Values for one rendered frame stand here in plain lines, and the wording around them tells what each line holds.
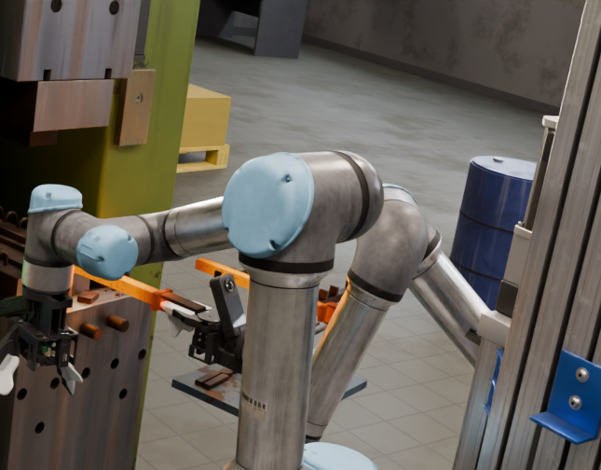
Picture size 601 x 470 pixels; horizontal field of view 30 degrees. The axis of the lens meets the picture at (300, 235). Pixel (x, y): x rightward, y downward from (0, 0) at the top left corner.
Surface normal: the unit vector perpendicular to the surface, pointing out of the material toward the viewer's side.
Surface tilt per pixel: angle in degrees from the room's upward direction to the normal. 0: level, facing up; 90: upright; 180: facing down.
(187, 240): 110
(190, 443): 0
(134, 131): 90
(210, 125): 90
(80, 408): 90
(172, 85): 90
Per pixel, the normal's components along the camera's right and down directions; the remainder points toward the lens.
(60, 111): 0.81, 0.29
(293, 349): 0.43, 0.22
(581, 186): -0.75, 0.06
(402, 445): 0.17, -0.95
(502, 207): -0.42, 0.18
